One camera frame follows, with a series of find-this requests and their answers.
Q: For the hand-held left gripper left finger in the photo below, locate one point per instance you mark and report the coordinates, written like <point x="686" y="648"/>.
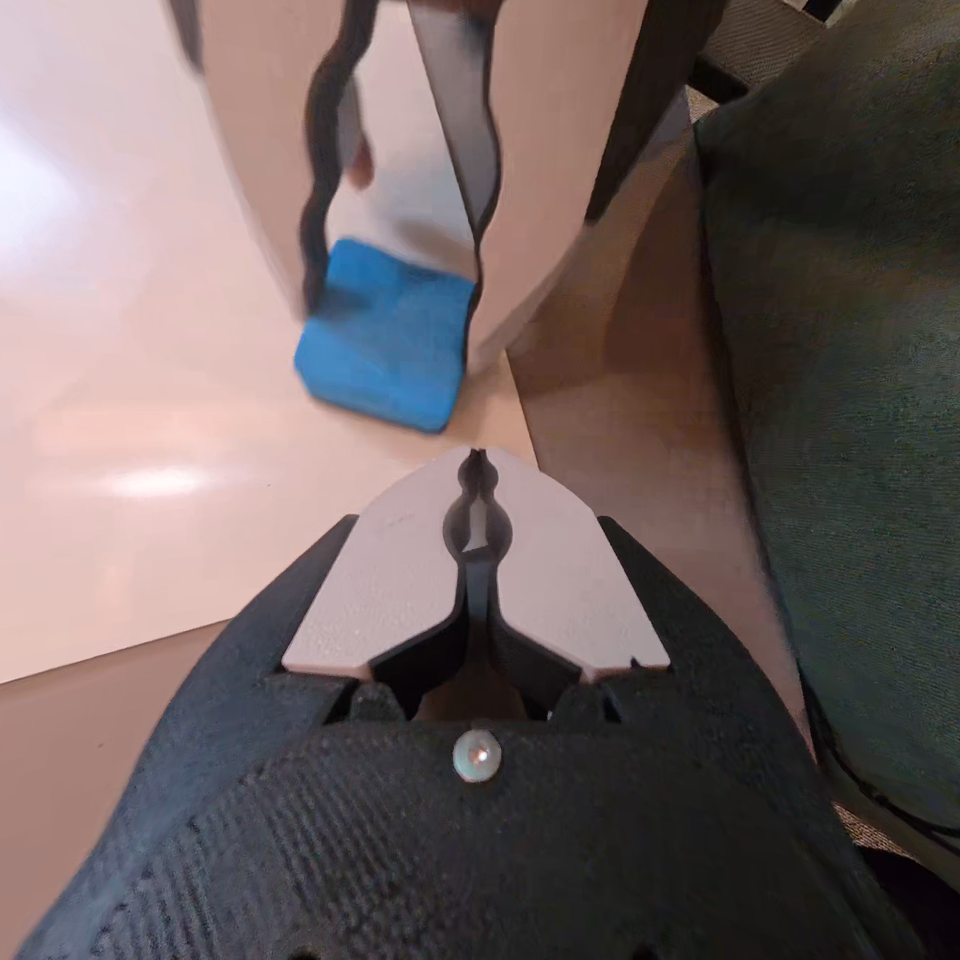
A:
<point x="383" y="585"/>

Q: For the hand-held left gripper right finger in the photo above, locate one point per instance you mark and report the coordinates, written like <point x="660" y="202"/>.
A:
<point x="578" y="585"/>

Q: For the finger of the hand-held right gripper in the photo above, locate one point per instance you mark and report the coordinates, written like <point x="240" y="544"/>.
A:
<point x="555" y="135"/>
<point x="263" y="120"/>

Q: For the white whiteboard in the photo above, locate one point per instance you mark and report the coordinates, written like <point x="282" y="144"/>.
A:
<point x="120" y="300"/>

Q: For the blue whiteboard eraser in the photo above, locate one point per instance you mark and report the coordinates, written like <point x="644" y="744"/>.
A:
<point x="383" y="345"/>

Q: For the green sweatshirt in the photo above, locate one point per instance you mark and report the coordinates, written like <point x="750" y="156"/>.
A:
<point x="855" y="375"/>

